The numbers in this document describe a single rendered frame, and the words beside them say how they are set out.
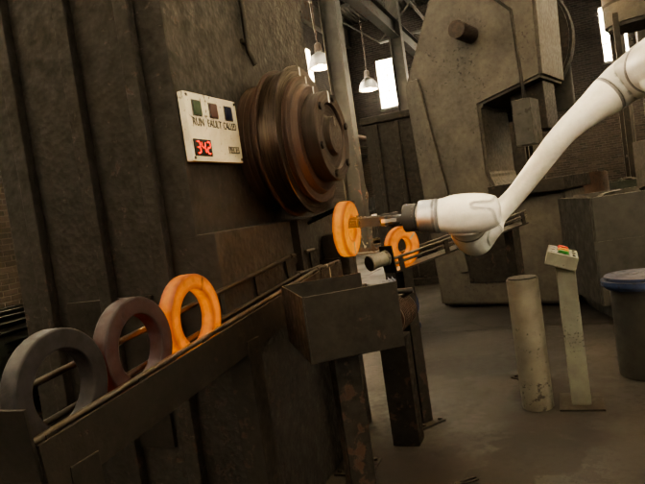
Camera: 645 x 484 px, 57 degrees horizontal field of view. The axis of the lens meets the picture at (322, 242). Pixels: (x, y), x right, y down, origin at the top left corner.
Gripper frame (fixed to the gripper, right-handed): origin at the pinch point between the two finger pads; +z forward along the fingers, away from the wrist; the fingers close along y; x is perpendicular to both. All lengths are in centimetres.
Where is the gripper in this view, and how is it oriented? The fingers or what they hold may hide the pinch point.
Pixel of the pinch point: (346, 223)
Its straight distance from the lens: 166.3
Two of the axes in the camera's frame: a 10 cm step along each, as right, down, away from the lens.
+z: -9.3, 0.6, 3.7
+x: -1.0, -9.9, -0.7
